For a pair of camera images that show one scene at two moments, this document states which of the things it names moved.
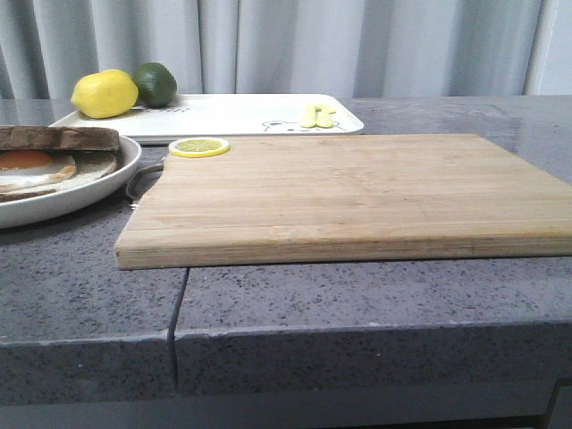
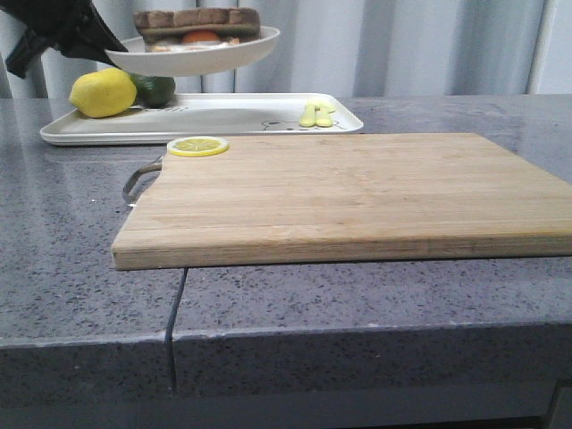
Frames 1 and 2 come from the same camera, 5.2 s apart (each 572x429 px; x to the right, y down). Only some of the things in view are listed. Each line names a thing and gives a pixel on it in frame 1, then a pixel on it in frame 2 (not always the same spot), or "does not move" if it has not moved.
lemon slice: [197, 147] does not move
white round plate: [54, 204] → [133, 55]
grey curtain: [425, 47] does not move
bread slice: [50, 138] → [235, 21]
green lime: [156, 84] does not move
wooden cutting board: [341, 198] does not move
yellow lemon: [104, 94] does not move
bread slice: [88, 165] → [170, 35]
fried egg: [29, 168] → [194, 40]
